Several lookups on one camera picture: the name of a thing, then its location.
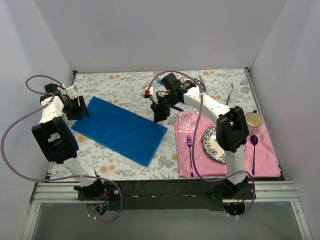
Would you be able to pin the blue floral dinner plate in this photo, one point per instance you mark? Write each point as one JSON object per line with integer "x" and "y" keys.
{"x": 211, "y": 146}

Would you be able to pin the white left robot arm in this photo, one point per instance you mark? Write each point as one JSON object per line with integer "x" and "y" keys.
{"x": 58, "y": 143}

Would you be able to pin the floral tablecloth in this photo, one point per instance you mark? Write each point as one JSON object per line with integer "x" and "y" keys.
{"x": 125, "y": 89}

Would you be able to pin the aluminium frame rail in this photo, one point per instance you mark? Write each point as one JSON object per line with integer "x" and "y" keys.
{"x": 264, "y": 191}

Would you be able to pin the purple metallic spoon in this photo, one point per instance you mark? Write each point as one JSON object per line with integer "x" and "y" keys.
{"x": 254, "y": 141}

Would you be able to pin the white plate teal rim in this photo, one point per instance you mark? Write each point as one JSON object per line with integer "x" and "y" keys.
{"x": 200, "y": 83}

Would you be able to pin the purple knife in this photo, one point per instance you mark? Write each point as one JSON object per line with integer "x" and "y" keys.
{"x": 177, "y": 108}

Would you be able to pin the pink floral placemat cloth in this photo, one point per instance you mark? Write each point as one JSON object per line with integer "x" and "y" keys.
{"x": 263, "y": 154}

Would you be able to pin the cream ceramic mug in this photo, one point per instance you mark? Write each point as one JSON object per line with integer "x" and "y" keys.
{"x": 254, "y": 122}

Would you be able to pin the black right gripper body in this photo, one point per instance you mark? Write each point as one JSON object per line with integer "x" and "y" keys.
{"x": 159, "y": 107}

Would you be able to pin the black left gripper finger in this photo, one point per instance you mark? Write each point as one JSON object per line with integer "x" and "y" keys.
{"x": 83, "y": 111}
{"x": 72, "y": 117}

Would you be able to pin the blue fork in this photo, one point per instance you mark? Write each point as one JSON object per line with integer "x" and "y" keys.
{"x": 159, "y": 81}

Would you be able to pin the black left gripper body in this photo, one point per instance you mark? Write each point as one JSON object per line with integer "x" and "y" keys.
{"x": 78, "y": 106}

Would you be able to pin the purple metallic fork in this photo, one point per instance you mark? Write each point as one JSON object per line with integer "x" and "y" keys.
{"x": 189, "y": 145}

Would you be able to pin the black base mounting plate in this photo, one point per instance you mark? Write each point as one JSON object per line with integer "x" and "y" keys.
{"x": 179, "y": 194}

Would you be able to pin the teal handled knife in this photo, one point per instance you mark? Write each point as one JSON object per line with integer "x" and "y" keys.
{"x": 201, "y": 80}

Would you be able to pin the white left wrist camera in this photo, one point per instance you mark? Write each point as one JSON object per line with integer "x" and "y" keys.
{"x": 70, "y": 92}

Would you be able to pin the blue satin napkin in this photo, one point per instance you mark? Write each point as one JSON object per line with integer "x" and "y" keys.
{"x": 122, "y": 131}

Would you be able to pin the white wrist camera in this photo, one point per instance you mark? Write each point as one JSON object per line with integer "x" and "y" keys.
{"x": 151, "y": 93}
{"x": 70, "y": 92}

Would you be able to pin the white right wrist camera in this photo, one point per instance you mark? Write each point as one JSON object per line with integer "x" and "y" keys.
{"x": 151, "y": 93}

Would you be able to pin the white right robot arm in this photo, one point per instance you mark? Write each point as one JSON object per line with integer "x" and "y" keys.
{"x": 231, "y": 126}

